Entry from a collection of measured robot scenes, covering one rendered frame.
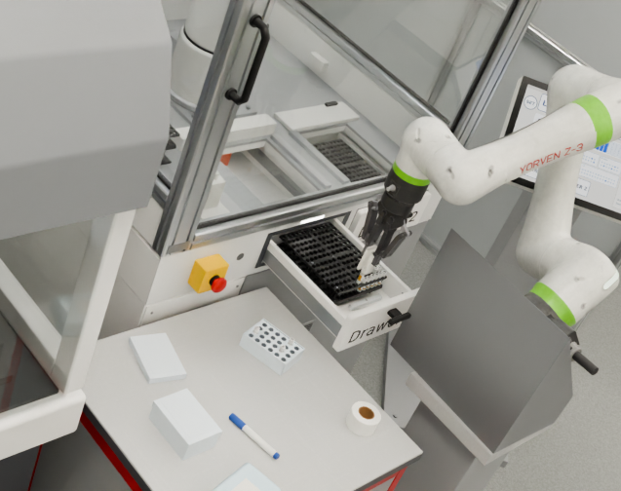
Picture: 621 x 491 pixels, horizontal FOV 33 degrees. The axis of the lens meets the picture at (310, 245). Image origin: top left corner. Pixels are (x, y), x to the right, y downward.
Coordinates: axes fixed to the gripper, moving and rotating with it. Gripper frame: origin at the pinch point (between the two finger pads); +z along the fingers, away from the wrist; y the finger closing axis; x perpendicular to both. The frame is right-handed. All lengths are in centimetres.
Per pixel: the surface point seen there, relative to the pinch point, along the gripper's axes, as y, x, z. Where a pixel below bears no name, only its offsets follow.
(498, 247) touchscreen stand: -14, 94, 34
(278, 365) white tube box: 6.3, -26.5, 19.3
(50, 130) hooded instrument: 3, -100, -57
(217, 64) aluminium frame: -23, -45, -45
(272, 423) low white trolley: 18.0, -37.1, 21.4
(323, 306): 1.2, -11.7, 10.2
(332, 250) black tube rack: -11.7, 2.2, 7.7
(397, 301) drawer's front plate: 10.6, 2.1, 4.7
